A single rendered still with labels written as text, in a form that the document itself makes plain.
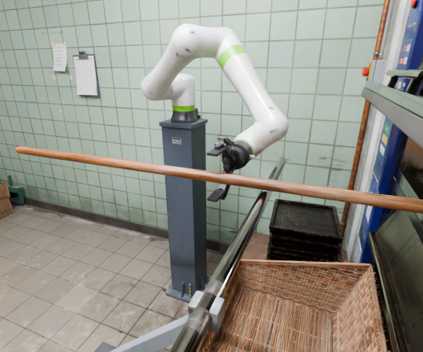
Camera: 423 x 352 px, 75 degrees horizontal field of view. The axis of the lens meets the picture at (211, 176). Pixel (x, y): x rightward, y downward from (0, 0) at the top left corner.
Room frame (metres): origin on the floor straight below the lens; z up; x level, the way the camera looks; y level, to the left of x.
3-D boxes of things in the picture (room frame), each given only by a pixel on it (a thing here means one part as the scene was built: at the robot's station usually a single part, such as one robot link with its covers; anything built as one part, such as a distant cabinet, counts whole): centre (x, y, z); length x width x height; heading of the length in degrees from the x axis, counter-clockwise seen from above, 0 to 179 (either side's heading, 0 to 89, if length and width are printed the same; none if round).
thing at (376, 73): (1.38, -0.78, 1.46); 0.10 x 0.07 x 0.10; 158
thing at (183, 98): (1.56, 0.16, 1.36); 0.16 x 0.13 x 0.19; 124
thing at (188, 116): (1.62, 0.13, 1.23); 0.26 x 0.15 x 0.06; 157
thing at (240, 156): (0.87, -0.07, 1.19); 0.09 x 0.07 x 0.08; 158
